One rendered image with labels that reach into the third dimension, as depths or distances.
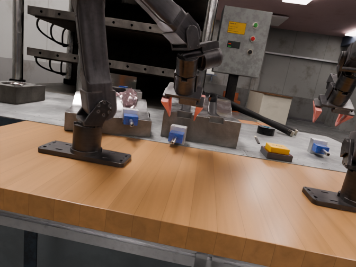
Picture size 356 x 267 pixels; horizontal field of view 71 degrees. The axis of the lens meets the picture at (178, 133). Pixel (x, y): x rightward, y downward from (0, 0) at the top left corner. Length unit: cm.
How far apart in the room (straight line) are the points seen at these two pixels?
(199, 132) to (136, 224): 50
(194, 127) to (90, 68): 42
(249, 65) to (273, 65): 927
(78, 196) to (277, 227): 32
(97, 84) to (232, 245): 39
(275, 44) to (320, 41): 165
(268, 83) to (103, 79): 1051
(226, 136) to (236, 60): 93
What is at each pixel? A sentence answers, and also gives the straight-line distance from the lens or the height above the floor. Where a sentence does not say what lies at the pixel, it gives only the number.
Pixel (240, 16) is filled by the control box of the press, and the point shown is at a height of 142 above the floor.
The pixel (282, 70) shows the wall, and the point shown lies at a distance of 1108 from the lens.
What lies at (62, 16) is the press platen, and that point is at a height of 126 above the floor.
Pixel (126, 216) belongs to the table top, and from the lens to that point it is 40.
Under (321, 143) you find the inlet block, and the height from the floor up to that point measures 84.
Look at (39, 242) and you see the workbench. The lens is 117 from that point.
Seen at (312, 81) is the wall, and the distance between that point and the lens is 1144.
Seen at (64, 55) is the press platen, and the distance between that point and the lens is 184.
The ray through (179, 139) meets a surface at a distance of 75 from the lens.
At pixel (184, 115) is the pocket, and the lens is 88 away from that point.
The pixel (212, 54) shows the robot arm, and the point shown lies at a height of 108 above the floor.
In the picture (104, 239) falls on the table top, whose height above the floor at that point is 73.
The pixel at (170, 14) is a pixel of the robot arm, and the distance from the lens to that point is 63.
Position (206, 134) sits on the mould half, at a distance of 85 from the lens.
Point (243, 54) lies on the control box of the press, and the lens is 173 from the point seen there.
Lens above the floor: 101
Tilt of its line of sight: 13 degrees down
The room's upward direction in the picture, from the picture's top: 9 degrees clockwise
